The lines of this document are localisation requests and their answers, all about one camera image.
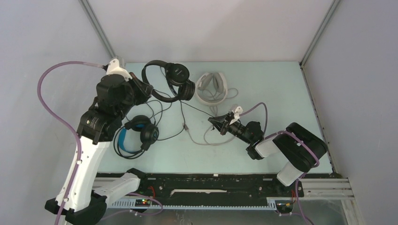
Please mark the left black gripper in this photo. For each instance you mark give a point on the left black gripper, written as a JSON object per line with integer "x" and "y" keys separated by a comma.
{"x": 144, "y": 89}

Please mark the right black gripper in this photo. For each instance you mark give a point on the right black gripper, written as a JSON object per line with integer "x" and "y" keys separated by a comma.
{"x": 222, "y": 123}

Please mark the white headphones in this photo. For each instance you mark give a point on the white headphones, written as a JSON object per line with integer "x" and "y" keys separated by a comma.
{"x": 211, "y": 89}

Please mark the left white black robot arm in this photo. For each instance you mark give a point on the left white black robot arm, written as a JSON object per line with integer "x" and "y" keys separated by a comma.
{"x": 78, "y": 201}

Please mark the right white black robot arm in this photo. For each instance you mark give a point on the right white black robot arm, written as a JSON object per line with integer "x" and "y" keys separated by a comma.
{"x": 301, "y": 148}

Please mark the black blue headphones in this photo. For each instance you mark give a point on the black blue headphones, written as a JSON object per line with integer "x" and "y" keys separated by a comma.
{"x": 149, "y": 134}

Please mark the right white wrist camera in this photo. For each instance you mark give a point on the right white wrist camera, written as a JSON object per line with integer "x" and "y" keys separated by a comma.
{"x": 236, "y": 111}

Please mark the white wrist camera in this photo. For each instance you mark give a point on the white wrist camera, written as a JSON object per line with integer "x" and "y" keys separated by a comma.
{"x": 236, "y": 111}
{"x": 117, "y": 66}

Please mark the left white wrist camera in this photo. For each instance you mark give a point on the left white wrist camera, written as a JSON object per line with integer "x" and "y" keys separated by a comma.
{"x": 117, "y": 66}

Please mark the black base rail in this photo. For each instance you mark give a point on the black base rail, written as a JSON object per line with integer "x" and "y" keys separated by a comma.
{"x": 223, "y": 190}

